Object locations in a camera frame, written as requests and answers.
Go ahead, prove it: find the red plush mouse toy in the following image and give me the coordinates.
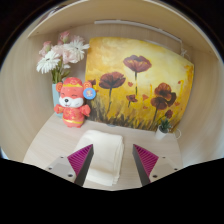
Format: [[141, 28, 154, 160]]
[[53, 76, 97, 129]]

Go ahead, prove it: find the white light bar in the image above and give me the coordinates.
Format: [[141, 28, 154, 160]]
[[93, 19, 184, 44]]

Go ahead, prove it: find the pink and white flower bouquet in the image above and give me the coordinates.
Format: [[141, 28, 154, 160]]
[[35, 30, 91, 85]]

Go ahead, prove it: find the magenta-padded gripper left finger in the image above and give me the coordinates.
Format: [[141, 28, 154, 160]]
[[45, 143, 95, 187]]

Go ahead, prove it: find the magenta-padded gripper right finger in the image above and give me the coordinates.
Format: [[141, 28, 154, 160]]
[[132, 143, 180, 187]]

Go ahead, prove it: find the teal angular vase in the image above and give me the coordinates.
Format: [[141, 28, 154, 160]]
[[51, 82, 65, 118]]

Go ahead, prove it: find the small potted plant white pot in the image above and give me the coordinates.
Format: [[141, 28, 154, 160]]
[[154, 118, 174, 140]]

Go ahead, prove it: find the yellow poppy painting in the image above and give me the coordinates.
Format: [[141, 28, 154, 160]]
[[83, 36, 195, 132]]

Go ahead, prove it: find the cream folded towel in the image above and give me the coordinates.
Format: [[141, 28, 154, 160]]
[[73, 129, 125, 187]]

